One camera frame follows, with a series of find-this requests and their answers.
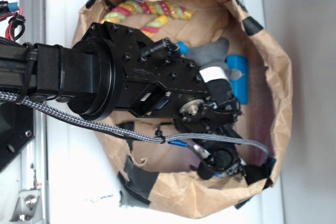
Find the black octagonal mount plate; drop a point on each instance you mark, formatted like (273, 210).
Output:
(17, 129)

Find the silver corner bracket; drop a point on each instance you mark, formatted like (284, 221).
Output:
(29, 208)

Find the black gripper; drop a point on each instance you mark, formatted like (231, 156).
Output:
(157, 81)

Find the colourful rope toy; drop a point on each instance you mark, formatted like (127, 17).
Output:
(159, 11)

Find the aluminium frame rail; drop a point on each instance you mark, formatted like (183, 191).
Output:
(33, 155)

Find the blue rectangular block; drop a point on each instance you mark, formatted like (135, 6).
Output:
(238, 76)

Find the brown paper bag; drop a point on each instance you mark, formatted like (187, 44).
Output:
(164, 177)

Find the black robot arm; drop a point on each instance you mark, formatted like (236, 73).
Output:
(118, 68)

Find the grey plush mouse toy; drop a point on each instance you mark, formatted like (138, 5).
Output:
(211, 59)

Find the blue plastic bottle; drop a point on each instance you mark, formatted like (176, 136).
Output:
(182, 47)

